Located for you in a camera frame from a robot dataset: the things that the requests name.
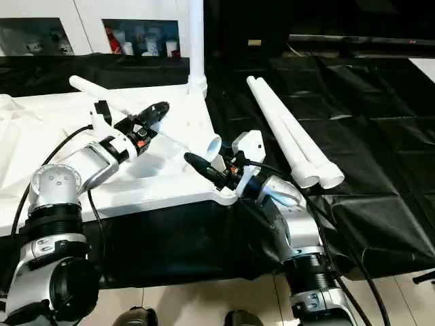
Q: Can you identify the white plastic table leg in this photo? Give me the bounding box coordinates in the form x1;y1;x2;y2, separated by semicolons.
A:
186;0;208;97
254;77;346;189
245;75;321;189
68;75;224;161

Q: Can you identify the white plastic table top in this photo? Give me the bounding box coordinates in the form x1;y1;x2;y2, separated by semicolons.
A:
0;84;240;236

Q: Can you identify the white glass door cabinet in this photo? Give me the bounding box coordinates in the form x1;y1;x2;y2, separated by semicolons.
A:
0;0;192;58

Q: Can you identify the black right robot foot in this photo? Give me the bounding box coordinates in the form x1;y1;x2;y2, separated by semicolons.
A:
224;310;265;326

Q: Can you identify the black robot foot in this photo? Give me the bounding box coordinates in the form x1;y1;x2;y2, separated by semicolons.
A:
224;310;265;326
111;306;159;326

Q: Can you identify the black table mat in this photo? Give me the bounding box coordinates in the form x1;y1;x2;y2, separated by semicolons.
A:
0;53;435;289

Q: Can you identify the black left robot foot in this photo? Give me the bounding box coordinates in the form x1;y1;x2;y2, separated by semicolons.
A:
111;306;159;326

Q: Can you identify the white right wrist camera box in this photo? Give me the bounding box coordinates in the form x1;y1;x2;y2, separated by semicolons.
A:
230;130;268;196

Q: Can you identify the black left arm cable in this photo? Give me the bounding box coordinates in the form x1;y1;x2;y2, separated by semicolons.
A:
10;124;104;276

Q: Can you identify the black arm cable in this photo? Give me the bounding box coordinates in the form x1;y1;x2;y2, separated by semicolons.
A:
233;159;394;326
10;124;104;276

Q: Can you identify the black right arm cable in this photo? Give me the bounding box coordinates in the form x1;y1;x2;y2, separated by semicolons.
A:
233;159;394;326

